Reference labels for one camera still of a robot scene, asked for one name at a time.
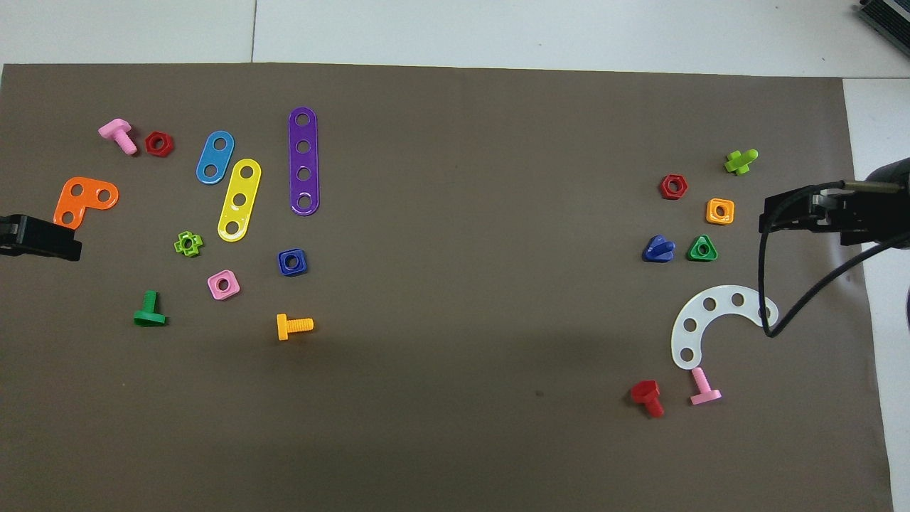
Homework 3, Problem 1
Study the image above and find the brown table mat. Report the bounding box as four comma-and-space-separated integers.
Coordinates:
0, 63, 895, 512

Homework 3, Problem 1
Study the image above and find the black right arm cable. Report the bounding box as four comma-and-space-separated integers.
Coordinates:
758, 180, 902, 339

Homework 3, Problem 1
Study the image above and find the purple four-hole plate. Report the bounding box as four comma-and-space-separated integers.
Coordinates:
288, 107, 321, 216

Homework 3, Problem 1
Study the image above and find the pink square toy nut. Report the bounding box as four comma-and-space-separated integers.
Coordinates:
207, 270, 241, 301

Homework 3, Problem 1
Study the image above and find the red toy bolt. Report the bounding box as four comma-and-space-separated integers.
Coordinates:
629, 380, 665, 419

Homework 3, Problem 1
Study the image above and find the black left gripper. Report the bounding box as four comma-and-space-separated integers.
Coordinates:
0, 213, 83, 262

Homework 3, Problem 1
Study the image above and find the green toy bolt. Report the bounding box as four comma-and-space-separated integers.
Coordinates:
133, 289, 168, 328

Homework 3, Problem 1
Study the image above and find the lime cross-head toy bolt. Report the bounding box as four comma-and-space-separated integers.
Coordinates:
724, 149, 759, 176

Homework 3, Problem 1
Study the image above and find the grey ribbed device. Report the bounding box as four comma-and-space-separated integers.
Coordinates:
857, 0, 910, 40

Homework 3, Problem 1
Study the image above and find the blue two-hole plate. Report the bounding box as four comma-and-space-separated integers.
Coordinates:
196, 130, 235, 186

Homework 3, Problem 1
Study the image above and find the blue toy bolt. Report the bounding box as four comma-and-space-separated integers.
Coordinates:
641, 234, 677, 264

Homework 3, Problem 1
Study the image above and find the orange angled three-hole plate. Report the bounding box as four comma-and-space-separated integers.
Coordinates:
53, 176, 120, 230

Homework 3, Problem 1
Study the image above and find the small pink toy bolt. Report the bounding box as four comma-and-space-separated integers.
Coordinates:
689, 366, 722, 407

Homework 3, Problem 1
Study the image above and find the white curved five-hole plate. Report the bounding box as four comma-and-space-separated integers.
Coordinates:
670, 285, 779, 370

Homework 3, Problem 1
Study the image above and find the large pink toy bolt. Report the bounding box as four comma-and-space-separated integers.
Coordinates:
98, 118, 139, 156

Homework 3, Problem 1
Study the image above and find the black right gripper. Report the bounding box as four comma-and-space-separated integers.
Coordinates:
759, 183, 872, 247

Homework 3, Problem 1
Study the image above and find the orange toy bolt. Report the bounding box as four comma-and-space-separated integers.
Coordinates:
276, 313, 314, 342

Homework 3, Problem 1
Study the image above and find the yellow three-hole plate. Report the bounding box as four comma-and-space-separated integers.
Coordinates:
217, 158, 262, 243

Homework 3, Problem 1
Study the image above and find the blue square toy nut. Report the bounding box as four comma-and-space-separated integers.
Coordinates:
277, 247, 309, 277

